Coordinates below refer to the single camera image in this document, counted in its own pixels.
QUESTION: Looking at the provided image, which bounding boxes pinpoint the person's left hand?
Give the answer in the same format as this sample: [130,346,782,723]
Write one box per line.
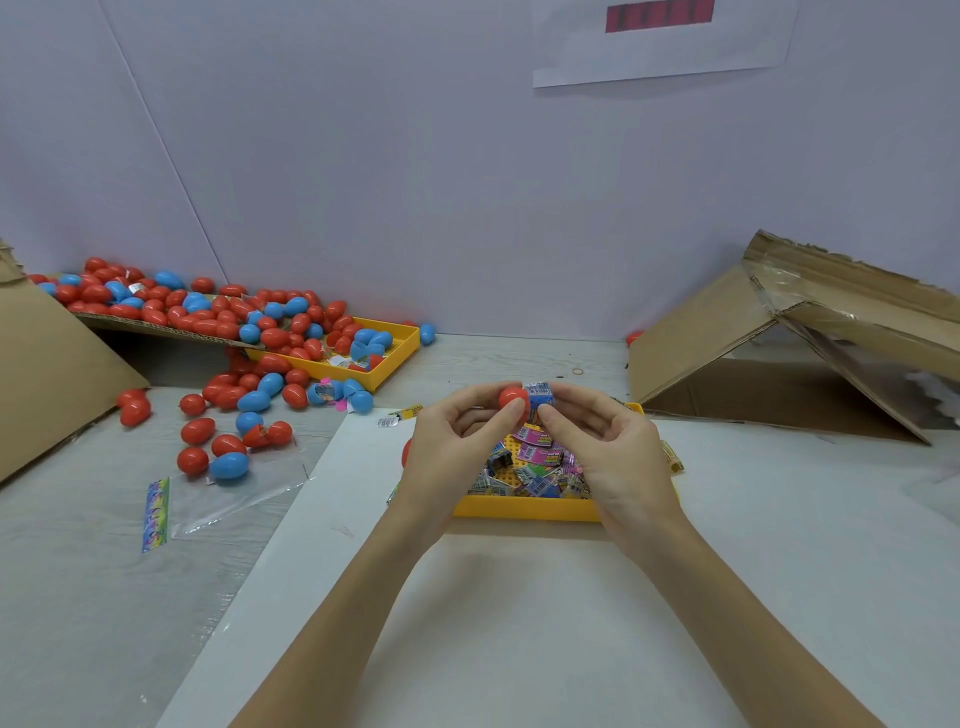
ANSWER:
[390,382,530,549]

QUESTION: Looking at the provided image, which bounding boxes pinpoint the person's right hand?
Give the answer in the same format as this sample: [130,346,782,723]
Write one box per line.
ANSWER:
[537,382,689,557]

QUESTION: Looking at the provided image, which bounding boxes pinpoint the pile of plastic eggs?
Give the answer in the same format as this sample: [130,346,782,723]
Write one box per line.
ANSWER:
[37,255,438,485]

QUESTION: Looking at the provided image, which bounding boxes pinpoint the person's right forearm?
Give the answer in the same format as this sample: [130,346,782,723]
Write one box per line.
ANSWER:
[637,517,887,728]

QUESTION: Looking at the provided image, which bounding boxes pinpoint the person's left forearm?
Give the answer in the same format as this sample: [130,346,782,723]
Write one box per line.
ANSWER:
[232,517,452,728]

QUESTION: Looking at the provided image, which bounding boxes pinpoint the yellow plastic tray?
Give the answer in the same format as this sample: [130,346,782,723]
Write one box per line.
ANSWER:
[450,400,647,524]

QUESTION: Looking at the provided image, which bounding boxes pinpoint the yellow tray under eggs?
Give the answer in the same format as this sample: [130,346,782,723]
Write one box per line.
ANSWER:
[262,315,422,393]

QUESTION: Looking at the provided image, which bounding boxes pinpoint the torn flattened cardboard box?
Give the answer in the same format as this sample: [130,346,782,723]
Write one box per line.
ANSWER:
[627,229,960,444]

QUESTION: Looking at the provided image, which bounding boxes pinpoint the clear bag with coloured label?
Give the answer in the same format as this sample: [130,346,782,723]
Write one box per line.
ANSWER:
[142,457,309,554]

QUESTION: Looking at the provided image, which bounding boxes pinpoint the white crumpled plastic scraps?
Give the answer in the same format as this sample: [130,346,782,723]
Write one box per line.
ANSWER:
[912,367,960,425]

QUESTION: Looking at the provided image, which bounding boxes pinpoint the brown cardboard sheet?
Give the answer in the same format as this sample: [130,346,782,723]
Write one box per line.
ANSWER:
[75,307,249,344]

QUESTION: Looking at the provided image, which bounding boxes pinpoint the tall brown cardboard box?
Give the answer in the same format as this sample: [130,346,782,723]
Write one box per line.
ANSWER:
[0,240,152,485]

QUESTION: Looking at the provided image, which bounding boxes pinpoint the white paper sign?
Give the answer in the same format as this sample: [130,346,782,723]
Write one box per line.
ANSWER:
[531,0,803,89]

